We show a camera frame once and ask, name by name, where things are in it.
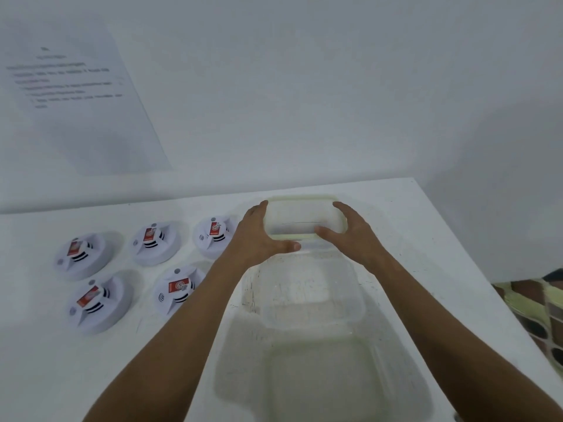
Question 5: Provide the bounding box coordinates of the person's left hand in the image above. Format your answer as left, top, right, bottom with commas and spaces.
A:
218, 200, 302, 274

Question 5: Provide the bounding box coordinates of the person's right hand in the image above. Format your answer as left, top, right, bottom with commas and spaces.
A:
314, 201, 393, 274

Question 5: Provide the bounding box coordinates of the small clear container yellowish rim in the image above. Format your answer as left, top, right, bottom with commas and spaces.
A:
262, 195, 349, 243

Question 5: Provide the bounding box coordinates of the person's right forearm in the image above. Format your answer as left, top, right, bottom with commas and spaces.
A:
366, 254, 563, 422

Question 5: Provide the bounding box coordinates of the person's left forearm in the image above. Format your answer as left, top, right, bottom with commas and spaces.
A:
83, 258, 264, 422

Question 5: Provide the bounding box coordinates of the medium clear plastic container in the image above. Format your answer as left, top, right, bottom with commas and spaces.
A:
240, 247, 369, 329

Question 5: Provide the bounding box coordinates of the white smoke detector red label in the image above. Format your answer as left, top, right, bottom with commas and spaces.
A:
53, 232, 113, 281
130, 221, 182, 267
152, 264, 208, 319
65, 274, 134, 336
192, 215, 241, 260

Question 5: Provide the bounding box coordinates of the large clear plastic container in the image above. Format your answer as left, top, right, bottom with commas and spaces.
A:
214, 299, 435, 422

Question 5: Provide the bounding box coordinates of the patterned multicolour cloth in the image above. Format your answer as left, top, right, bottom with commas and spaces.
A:
491, 268, 563, 370

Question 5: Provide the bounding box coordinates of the white printed paper sheet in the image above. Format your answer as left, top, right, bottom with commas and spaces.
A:
0, 13, 173, 177

